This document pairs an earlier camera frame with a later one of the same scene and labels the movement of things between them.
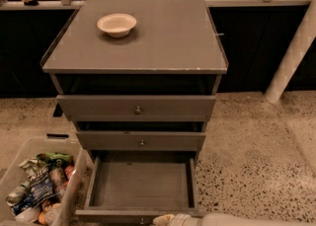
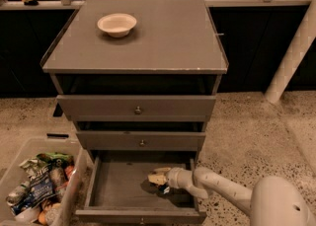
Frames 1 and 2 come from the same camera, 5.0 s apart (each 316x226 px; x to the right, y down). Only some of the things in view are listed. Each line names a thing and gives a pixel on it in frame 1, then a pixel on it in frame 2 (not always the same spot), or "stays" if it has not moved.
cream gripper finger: (163, 220) → (157, 179)
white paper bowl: (117, 25) stays
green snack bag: (57, 159) stays
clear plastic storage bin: (40, 182) stays
